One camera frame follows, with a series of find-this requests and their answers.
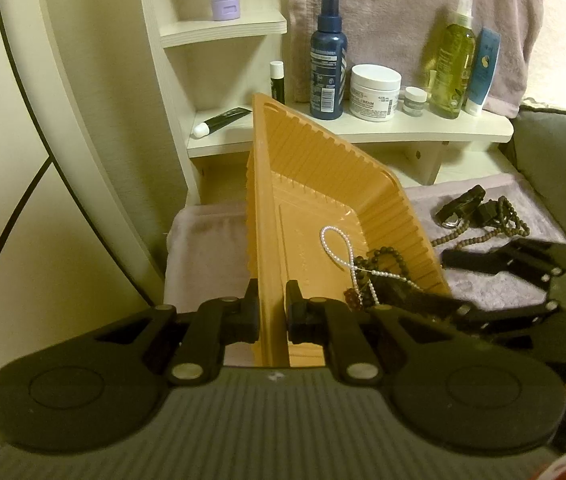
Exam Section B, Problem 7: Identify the dark beaded jewelry cluster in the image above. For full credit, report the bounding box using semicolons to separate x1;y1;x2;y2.
475;196;530;237

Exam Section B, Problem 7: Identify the dark bead bracelet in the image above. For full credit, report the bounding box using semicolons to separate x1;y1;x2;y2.
343;245;415;309

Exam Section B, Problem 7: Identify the white wooden shelf unit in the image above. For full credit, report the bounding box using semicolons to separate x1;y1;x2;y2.
141;0;513;205

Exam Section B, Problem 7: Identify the green oil spray bottle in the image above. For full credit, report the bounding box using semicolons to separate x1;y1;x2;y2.
430;0;476;119

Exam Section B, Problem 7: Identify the blue white tube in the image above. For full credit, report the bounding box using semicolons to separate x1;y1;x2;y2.
466;27;501;116

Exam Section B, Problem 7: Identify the black white lip balm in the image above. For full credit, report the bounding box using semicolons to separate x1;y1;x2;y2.
269;60;285;104

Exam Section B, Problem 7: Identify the pink hanging towel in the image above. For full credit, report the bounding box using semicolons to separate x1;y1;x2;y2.
289;0;544;118

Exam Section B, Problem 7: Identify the small white green jar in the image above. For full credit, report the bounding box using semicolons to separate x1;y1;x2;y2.
402;87;428;117

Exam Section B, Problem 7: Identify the white cream jar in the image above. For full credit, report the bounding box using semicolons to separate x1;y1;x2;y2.
349;64;401;122

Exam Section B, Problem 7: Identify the white pearl necklace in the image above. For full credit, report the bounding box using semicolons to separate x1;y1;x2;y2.
319;224;422;307

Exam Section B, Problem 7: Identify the black cable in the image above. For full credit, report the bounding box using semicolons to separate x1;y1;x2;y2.
0;0;60;386

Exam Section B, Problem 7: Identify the black tube white cap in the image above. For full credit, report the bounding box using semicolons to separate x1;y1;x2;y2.
191;107;251;139

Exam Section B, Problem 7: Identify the blue spray bottle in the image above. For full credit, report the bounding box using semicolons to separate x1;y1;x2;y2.
310;0;348;120

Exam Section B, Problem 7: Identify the orange plastic tray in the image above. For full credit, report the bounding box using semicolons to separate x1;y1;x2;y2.
246;93;450;366

